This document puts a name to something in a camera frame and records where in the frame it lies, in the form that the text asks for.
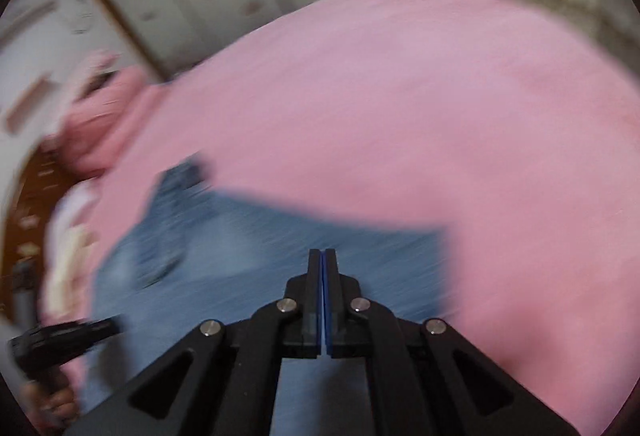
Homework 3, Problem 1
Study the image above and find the small pink printed pillow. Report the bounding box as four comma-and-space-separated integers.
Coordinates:
54, 181, 101, 229

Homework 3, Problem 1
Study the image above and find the blue denim jacket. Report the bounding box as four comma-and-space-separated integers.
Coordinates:
80, 156, 451, 436

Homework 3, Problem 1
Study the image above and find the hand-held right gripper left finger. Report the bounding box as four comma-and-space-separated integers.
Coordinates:
75, 248, 324, 436

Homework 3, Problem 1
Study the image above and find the pink bed blanket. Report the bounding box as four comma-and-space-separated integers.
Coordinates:
65, 0, 640, 417

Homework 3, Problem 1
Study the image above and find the wooden headboard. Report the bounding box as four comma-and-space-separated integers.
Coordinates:
9, 146, 86, 279

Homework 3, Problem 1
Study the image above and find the wooden wall shelf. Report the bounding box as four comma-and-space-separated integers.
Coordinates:
2, 71, 60, 133

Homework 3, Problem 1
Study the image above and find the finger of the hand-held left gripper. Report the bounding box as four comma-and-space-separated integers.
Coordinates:
62, 314, 124, 353

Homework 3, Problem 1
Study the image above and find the pink lace-trimmed pillow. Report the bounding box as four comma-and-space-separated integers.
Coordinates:
65, 50, 123, 97

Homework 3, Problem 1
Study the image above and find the white folded cloth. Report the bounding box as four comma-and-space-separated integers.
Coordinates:
42, 221, 97, 319

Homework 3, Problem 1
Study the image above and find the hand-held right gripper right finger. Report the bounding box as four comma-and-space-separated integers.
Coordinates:
324, 248, 581, 436

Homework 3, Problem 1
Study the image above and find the pink folded quilt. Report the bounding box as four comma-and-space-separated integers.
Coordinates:
42, 66, 168, 177

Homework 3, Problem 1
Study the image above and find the person's left hand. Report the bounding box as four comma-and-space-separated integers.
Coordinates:
25, 378, 81, 423

